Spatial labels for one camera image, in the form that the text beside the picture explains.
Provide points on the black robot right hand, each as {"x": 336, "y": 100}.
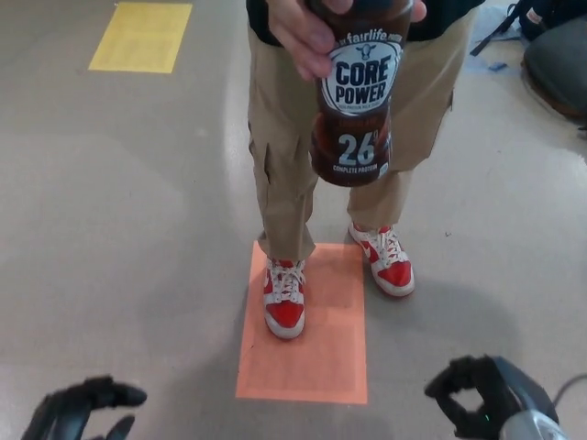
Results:
{"x": 504, "y": 385}

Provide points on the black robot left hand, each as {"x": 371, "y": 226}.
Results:
{"x": 98, "y": 389}

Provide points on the person's bare right hand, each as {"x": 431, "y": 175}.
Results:
{"x": 298, "y": 32}

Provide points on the brown Core Power shake bottle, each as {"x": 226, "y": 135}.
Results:
{"x": 360, "y": 119}

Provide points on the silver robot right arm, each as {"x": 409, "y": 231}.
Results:
{"x": 527, "y": 428}

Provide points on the khaki cargo trousers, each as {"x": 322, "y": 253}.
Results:
{"x": 284, "y": 151}

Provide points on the red white left sneaker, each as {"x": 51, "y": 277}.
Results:
{"x": 394, "y": 275}

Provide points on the red white sneaker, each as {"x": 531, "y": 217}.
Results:
{"x": 394, "y": 275}
{"x": 284, "y": 316}

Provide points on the yellow floor paper sheet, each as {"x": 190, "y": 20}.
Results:
{"x": 137, "y": 39}

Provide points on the black shirt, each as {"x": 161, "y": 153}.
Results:
{"x": 458, "y": 9}

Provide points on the orange floor paper sheet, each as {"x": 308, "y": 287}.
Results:
{"x": 330, "y": 357}

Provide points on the red white right sneaker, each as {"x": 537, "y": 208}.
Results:
{"x": 284, "y": 316}

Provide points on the blue tape scrap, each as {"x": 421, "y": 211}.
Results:
{"x": 496, "y": 65}

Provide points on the dark blue backpack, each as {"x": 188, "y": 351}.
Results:
{"x": 534, "y": 23}

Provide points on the grey cushioned chair seat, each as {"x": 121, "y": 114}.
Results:
{"x": 557, "y": 69}

